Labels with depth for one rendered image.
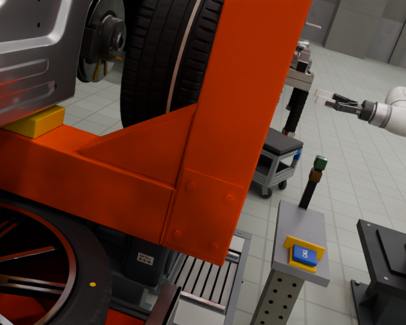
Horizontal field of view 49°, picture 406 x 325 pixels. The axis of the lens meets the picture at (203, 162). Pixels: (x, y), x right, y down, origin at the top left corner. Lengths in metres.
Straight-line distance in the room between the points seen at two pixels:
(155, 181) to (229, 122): 0.23
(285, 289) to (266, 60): 0.86
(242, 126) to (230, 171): 0.11
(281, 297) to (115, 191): 0.74
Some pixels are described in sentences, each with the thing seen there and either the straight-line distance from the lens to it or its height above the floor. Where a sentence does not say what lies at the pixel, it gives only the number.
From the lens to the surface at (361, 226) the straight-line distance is 2.13.
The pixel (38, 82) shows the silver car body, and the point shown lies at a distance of 1.07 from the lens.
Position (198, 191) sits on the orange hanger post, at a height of 0.70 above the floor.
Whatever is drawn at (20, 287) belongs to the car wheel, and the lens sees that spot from 0.99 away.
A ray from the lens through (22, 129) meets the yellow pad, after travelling 1.14.
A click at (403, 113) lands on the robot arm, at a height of 0.87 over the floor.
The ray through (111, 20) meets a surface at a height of 0.92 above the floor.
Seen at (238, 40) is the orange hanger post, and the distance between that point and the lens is 0.90.
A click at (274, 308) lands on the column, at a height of 0.19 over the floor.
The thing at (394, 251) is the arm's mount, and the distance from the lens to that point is 2.02.
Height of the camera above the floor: 1.14
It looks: 22 degrees down
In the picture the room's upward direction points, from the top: 16 degrees clockwise
